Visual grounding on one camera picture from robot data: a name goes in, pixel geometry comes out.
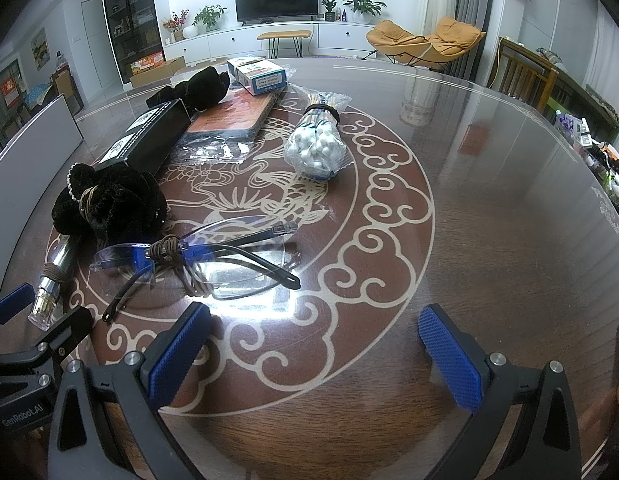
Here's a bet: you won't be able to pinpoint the long black box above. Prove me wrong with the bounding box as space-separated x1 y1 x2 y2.
98 99 192 171

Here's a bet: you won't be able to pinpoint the open cardboard box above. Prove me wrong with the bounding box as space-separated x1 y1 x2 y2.
130 54 186 82

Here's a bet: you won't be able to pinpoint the clear tube bottle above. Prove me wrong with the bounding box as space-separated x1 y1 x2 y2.
27 232 78 331

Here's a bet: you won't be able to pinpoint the black television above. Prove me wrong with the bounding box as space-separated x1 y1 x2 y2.
234 0 320 26

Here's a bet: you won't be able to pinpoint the white television cabinet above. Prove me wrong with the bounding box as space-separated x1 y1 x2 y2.
162 20 390 68

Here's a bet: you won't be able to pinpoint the reddish-brown flat box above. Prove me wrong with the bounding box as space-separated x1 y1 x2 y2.
182 85 289 138

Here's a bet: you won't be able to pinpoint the wooden dining chair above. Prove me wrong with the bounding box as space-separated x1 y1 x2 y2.
487 37 559 113

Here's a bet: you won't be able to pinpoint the wooden bench stool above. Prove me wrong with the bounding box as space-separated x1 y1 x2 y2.
257 30 313 58

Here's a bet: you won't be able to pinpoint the small blue white box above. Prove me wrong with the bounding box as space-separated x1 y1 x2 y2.
226 56 289 96

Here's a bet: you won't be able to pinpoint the large green potted plant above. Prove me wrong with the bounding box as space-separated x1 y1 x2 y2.
342 0 387 25

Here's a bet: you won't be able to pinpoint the clear rimless eyeglasses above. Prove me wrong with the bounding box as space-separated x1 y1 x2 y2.
88 216 303 323

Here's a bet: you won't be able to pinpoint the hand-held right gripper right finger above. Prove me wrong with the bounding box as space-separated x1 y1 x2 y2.
417 304 585 480

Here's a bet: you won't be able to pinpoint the brown hair tie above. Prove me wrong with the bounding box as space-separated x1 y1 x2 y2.
142 235 210 296

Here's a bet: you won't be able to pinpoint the red door sign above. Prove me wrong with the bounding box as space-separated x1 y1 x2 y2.
0 77 20 108

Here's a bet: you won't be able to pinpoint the white storage box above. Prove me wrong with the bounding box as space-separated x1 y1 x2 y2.
0 95 85 176

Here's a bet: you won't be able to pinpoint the pile of small bottles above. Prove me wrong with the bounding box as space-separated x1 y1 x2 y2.
554 110 619 196

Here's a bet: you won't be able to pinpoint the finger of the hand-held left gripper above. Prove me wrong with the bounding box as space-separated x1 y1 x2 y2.
0 305 95 373
0 282 36 326

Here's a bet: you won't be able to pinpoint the framed wall painting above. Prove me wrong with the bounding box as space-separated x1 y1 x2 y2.
30 27 49 70

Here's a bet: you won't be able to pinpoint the dark glass bookcase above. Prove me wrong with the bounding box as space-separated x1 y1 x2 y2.
100 0 165 83

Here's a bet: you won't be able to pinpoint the crinkled clear plastic bag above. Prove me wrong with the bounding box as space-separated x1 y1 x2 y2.
172 130 260 166

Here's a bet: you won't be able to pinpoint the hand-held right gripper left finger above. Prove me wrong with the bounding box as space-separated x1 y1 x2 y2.
47 302 213 480

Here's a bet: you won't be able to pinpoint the red flower vase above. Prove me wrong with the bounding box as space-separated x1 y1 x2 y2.
162 9 190 43

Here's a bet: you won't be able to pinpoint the orange lounge chair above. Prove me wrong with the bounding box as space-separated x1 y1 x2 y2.
365 16 487 68

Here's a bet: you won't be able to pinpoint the leafy green potted plant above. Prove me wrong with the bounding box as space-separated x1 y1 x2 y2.
192 4 228 33

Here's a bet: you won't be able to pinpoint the bag of cotton swabs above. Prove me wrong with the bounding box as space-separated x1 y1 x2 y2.
282 85 353 181

